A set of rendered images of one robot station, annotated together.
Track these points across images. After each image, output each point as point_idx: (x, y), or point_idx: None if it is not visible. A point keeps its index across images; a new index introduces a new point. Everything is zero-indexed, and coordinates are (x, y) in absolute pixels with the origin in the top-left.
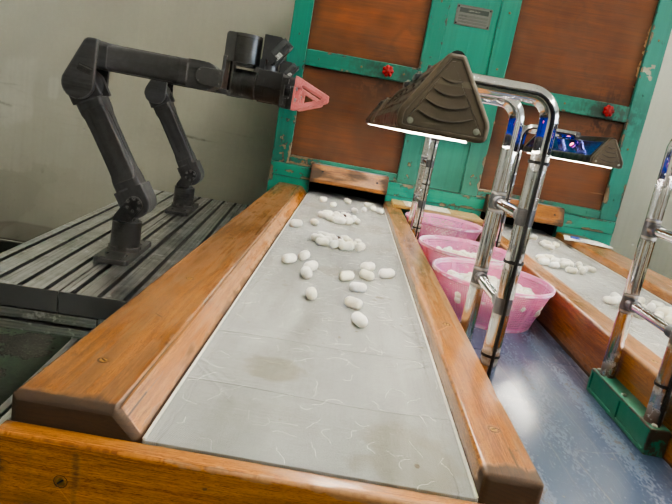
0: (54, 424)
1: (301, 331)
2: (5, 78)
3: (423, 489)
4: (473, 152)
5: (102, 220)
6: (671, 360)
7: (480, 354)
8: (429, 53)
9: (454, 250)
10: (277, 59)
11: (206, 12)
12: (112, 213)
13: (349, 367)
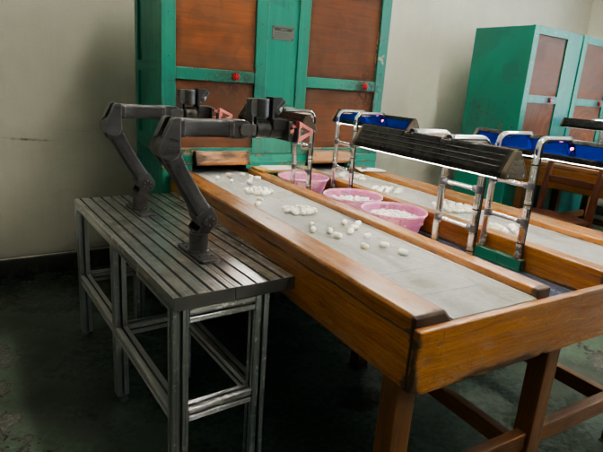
0: (427, 325)
1: (396, 265)
2: None
3: (524, 301)
4: None
5: (129, 235)
6: (523, 232)
7: None
8: (260, 61)
9: (340, 196)
10: (280, 111)
11: (25, 25)
12: (118, 228)
13: (437, 273)
